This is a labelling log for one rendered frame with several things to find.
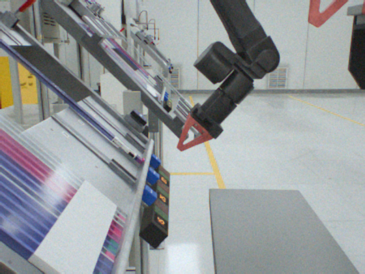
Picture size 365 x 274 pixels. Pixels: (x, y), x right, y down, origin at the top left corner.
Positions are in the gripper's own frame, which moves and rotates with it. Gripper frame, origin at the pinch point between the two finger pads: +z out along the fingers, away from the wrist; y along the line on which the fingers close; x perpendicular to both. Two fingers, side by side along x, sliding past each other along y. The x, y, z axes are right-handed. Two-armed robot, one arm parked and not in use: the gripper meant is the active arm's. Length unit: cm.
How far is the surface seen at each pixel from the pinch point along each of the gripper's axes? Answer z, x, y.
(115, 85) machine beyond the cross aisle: 84, -46, -449
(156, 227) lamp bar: 10.4, 3.3, 17.5
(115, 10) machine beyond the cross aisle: 6, -110, -450
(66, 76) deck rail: 9.3, -30.7, -18.4
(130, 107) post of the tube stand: 10.5, -13.5, -46.7
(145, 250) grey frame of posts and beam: 34.2, 16.7, -20.3
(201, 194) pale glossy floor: 48, 62, -161
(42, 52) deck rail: 8.7, -38.6, -18.3
